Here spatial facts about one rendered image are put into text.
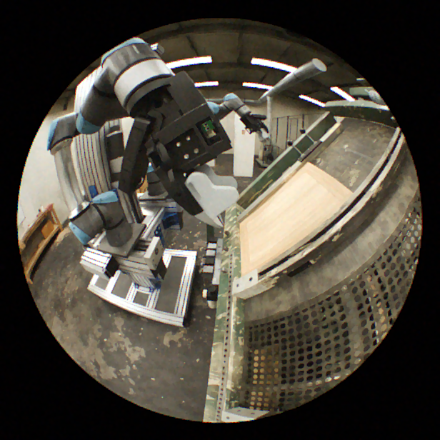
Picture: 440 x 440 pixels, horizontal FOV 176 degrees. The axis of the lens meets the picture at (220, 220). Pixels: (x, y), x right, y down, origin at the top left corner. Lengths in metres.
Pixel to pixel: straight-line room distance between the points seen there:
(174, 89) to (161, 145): 0.07
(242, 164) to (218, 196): 4.38
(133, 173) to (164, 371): 1.52
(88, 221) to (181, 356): 1.28
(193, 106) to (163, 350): 1.56
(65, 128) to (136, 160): 0.48
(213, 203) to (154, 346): 1.50
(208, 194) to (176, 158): 0.06
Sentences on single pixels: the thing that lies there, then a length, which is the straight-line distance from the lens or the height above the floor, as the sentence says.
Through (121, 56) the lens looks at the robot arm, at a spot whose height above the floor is 1.58.
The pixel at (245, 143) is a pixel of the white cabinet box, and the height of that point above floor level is 1.05.
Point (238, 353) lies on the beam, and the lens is 0.55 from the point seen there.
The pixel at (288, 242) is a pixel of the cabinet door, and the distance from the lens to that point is 0.56.
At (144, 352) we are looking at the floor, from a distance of 1.61.
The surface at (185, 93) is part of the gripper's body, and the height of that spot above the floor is 1.49.
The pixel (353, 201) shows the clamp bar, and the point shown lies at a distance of 0.47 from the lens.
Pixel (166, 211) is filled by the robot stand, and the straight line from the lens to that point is 1.07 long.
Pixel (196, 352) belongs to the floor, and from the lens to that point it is 1.46.
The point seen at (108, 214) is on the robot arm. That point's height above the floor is 1.20.
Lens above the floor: 1.44
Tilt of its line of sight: 36 degrees down
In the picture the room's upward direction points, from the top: straight up
